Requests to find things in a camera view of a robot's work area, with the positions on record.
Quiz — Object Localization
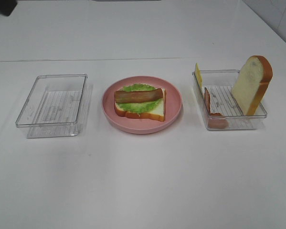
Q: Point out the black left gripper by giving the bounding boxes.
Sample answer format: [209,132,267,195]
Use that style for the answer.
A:
[0,0,17,16]

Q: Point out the brown bacon strip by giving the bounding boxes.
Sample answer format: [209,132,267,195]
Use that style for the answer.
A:
[114,89,164,103]

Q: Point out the green lettuce leaf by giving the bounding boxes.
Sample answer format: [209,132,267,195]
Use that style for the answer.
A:
[116,83,163,114]

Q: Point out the bread slice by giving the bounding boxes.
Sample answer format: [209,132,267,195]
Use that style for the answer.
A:
[231,55,273,116]
[114,88,166,122]

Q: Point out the yellow cheese slice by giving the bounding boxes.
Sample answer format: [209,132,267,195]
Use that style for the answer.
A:
[194,63,202,90]

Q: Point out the red bacon strip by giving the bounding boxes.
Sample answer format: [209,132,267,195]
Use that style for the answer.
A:
[204,87,228,129]

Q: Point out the clear left plastic tray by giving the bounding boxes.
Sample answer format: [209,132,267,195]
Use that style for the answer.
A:
[15,74,91,138]

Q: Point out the clear plastic tray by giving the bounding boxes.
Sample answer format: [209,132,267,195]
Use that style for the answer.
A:
[15,74,91,138]
[192,70,267,130]

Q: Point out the pink round plate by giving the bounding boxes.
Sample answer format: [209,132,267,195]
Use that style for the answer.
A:
[102,76,182,134]

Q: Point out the clear right plastic tray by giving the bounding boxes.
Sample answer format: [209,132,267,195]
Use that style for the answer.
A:
[192,70,267,130]

